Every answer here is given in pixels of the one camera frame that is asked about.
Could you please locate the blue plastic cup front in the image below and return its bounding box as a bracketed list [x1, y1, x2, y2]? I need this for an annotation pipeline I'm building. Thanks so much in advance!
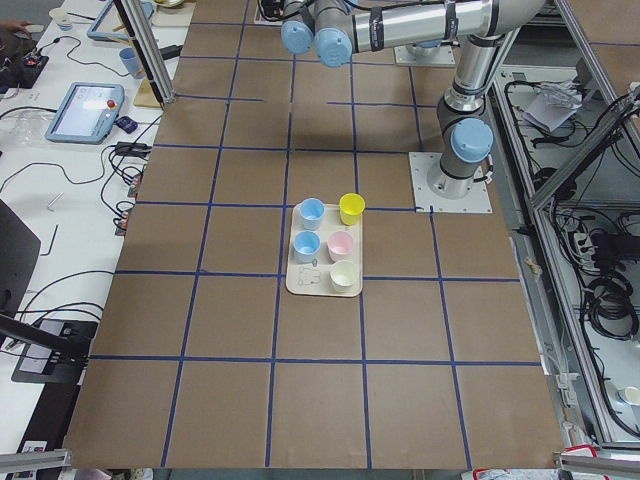
[293, 230, 321, 263]

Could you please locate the blue plastic cup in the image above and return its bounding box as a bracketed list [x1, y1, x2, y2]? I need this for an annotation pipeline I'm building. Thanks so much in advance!
[299, 198, 325, 231]
[293, 230, 321, 263]

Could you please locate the pink plastic cup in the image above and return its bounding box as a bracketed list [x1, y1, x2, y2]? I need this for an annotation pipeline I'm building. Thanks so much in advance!
[327, 231, 355, 262]

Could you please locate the blue plastic cup rear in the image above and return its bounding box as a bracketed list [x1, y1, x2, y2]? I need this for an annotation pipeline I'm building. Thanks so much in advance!
[299, 198, 325, 231]

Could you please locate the cream white plastic cup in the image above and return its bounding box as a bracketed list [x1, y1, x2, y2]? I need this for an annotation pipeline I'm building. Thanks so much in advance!
[329, 260, 358, 293]

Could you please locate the yellow plastic cup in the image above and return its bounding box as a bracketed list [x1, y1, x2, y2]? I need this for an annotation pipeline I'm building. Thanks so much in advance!
[339, 192, 366, 226]

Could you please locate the beige plastic tray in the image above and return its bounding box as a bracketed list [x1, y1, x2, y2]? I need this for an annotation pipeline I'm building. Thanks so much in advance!
[286, 204, 363, 297]

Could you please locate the blue teach pendant near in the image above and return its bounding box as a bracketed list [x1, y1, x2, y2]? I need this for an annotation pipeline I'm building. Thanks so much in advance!
[45, 82, 125, 145]

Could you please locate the blue teach pendant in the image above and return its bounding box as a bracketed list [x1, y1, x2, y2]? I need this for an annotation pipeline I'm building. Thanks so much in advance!
[87, 1, 128, 42]
[45, 82, 125, 145]

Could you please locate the blue mug on side table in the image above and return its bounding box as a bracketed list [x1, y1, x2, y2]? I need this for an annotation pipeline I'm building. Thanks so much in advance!
[119, 47, 145, 79]

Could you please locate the crumpled white paper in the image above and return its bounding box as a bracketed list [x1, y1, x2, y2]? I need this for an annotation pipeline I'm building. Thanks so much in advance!
[522, 80, 582, 133]

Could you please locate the black monitor stand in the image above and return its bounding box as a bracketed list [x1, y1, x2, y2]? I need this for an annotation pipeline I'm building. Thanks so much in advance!
[0, 199, 99, 386]

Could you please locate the blue teach pendant far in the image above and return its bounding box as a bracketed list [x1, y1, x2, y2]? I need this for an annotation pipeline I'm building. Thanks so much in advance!
[87, 1, 128, 42]

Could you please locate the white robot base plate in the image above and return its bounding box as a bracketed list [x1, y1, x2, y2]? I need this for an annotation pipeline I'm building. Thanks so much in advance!
[409, 152, 493, 214]

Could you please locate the aluminium frame post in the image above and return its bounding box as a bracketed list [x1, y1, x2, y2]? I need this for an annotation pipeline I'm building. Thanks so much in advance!
[114, 0, 175, 106]

